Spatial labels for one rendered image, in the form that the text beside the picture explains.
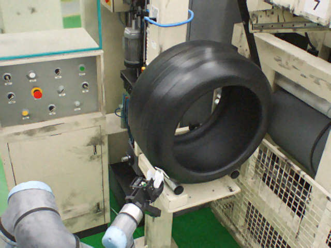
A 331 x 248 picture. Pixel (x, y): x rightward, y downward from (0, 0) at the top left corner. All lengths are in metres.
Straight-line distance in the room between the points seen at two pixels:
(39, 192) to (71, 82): 1.03
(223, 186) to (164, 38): 0.73
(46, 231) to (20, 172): 1.21
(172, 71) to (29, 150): 1.02
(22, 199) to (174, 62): 0.71
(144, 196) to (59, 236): 0.44
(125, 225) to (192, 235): 1.44
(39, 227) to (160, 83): 0.66
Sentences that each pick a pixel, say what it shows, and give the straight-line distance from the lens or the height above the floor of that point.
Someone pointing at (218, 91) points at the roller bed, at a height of 1.07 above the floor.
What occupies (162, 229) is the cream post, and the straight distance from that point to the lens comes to 2.34.
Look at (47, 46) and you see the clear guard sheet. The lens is 1.92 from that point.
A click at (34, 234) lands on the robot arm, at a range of 1.01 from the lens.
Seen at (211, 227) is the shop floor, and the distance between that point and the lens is 2.75.
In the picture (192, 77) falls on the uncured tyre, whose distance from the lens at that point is 1.34.
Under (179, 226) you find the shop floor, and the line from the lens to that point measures 2.73.
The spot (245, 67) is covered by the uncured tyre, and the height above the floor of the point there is 1.43.
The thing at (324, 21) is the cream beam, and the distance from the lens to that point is 1.28.
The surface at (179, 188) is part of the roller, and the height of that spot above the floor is 0.91.
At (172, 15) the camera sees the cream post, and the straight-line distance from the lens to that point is 1.66.
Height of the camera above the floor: 1.98
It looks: 31 degrees down
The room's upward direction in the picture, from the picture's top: 3 degrees clockwise
